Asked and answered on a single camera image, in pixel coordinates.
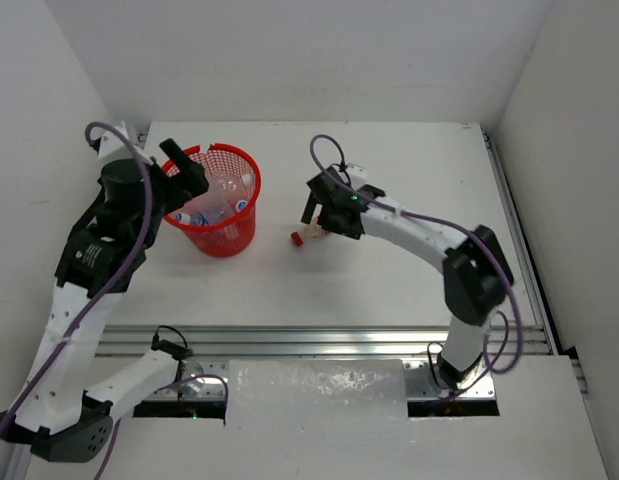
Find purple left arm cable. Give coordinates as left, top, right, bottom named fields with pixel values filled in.
left=0, top=121, right=230, bottom=480

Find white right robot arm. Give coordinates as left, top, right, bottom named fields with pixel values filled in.
left=301, top=167, right=513, bottom=390

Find clear bottle sideways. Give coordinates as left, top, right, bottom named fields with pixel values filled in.
left=193, top=192, right=235, bottom=226

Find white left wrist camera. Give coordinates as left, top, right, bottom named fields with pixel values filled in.
left=94, top=121, right=132, bottom=164

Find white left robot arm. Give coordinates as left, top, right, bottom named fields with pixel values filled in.
left=0, top=139, right=208, bottom=463

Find red mesh plastic bin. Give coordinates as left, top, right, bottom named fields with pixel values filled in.
left=164, top=143, right=261, bottom=258

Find clear bottle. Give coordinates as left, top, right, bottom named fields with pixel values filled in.
left=210, top=172, right=255, bottom=195

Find red label red cap bottle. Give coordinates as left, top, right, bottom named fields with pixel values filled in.
left=290, top=217, right=329, bottom=248

